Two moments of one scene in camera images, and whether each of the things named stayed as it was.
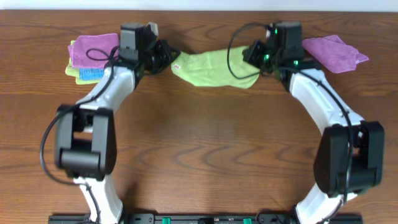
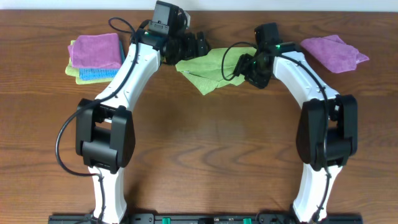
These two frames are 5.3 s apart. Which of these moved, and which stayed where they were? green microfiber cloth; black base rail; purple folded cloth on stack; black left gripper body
Moved: black left gripper body
Stayed: green microfiber cloth; black base rail; purple folded cloth on stack
